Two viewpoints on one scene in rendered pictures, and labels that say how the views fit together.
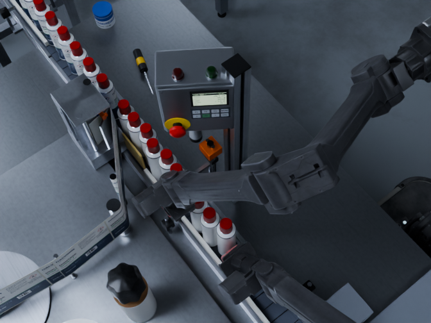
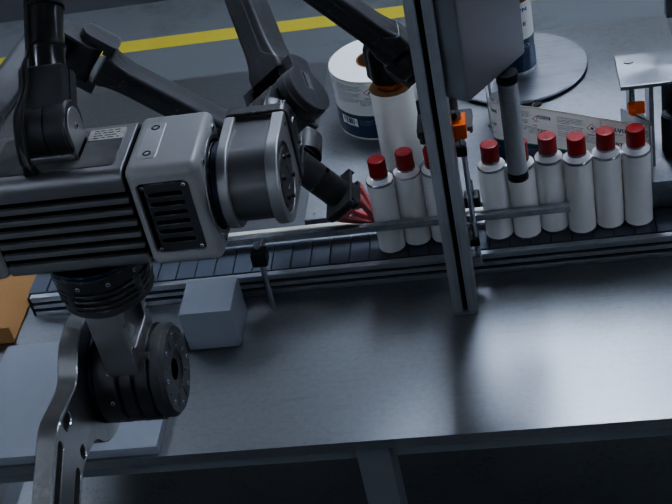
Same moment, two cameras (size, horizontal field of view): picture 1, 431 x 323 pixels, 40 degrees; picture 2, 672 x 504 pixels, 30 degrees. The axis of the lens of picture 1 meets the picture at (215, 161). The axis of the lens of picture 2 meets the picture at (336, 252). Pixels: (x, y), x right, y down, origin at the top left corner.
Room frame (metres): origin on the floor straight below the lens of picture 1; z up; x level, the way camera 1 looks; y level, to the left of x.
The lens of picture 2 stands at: (1.84, -1.43, 2.33)
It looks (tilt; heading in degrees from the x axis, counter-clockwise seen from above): 37 degrees down; 136
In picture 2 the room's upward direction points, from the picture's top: 13 degrees counter-clockwise
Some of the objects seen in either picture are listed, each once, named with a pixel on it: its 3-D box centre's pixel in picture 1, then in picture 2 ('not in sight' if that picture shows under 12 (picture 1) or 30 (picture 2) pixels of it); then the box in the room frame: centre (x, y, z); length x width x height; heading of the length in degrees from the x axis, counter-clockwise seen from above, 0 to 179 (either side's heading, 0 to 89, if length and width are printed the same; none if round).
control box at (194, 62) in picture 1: (197, 91); (465, 20); (0.73, 0.03, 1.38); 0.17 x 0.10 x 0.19; 89
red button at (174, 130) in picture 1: (177, 130); not in sight; (0.67, 0.08, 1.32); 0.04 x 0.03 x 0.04; 89
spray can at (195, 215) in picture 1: (199, 212); (438, 193); (0.60, 0.05, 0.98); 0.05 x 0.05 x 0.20
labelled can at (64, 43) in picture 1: (70, 50); not in sight; (1.18, 0.44, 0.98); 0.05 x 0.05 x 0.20
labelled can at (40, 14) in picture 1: (47, 21); not in sight; (1.31, 0.52, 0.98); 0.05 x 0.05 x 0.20
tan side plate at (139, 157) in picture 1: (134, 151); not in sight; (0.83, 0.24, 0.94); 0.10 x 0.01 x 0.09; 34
